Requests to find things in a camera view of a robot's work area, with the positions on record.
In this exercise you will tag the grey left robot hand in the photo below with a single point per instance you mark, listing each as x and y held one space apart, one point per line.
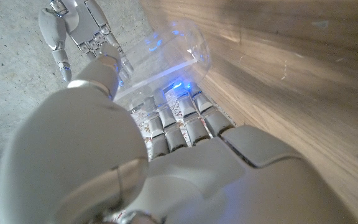
197 180

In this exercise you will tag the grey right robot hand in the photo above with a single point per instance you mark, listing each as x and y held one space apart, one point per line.
85 25

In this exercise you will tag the clear plastic spray bottle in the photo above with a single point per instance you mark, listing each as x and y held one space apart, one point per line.
166 53

